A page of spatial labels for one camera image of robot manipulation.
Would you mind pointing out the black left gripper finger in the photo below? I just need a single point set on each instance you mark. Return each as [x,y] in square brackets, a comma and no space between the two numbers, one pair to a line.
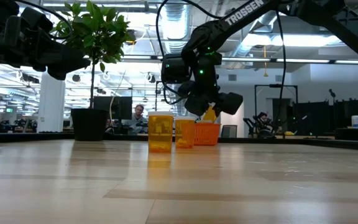
[67,63]

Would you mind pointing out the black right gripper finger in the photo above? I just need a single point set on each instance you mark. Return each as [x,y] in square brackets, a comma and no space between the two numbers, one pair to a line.
[197,104]
[230,104]

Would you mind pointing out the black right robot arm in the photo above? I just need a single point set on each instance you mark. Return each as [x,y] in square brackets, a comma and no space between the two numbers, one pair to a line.
[244,11]

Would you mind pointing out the black background robot arm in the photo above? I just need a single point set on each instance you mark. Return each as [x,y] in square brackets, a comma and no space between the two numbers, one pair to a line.
[261,124]

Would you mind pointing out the orange plastic basket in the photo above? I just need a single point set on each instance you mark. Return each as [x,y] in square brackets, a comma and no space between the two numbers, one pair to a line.
[207,135]

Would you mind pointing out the white pillar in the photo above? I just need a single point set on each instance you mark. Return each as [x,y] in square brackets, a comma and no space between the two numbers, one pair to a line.
[51,102]

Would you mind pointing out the long ceiling light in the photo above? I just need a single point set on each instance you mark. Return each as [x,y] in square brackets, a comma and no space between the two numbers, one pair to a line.
[353,62]
[303,61]
[247,59]

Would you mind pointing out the green leafy plant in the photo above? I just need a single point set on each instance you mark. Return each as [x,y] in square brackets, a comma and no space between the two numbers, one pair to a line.
[98,31]

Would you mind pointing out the black plant pot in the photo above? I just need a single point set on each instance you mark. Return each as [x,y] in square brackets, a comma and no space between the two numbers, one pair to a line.
[89,124]

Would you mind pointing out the black computer monitor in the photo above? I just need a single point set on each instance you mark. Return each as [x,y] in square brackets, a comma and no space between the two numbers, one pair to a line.
[120,107]

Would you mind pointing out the black partition panels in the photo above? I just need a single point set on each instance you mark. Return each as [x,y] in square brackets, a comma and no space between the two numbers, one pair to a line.
[315,118]

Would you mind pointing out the white canister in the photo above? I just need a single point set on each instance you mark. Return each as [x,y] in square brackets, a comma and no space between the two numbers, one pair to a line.
[356,122]

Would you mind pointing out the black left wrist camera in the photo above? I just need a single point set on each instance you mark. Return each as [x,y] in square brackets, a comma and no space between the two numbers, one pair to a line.
[37,20]

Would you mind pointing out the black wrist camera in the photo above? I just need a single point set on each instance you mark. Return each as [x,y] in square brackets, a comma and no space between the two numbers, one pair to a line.
[176,68]
[37,20]

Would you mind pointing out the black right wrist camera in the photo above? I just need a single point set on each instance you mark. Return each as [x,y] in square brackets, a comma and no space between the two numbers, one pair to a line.
[176,68]

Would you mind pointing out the black background rig frame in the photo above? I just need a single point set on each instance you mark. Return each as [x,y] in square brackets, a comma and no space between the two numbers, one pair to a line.
[275,86]

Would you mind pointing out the black aluminium table frame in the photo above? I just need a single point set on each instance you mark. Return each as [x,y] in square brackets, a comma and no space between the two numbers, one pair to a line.
[291,143]

